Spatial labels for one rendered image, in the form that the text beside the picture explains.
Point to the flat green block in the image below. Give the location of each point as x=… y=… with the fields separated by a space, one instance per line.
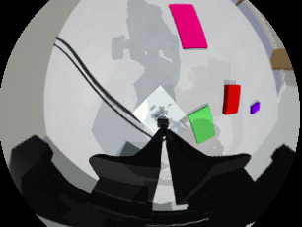
x=202 y=123

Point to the dark red flat block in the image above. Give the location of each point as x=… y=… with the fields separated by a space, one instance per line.
x=231 y=103

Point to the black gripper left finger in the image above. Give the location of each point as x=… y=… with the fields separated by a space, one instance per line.
x=143 y=169

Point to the magenta flat slab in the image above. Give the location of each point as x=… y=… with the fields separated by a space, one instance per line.
x=189 y=27

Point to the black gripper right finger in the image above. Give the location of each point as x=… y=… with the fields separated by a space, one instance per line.
x=191 y=169

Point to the purple flat bar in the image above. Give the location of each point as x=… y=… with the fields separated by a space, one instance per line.
x=255 y=108

